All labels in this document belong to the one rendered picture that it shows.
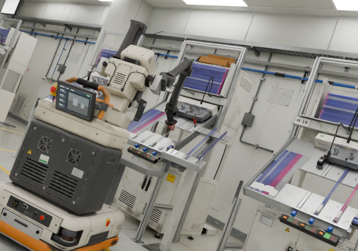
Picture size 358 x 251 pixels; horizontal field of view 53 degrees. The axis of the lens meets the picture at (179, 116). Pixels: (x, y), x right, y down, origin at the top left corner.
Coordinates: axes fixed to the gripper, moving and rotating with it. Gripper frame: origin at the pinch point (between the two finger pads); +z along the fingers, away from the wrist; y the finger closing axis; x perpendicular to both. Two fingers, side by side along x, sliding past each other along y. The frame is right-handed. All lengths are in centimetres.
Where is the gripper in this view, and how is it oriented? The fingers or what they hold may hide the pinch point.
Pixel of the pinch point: (172, 129)
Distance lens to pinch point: 322.6
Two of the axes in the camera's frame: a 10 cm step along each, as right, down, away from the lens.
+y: -7.4, -2.4, 6.3
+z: 1.5, 8.6, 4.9
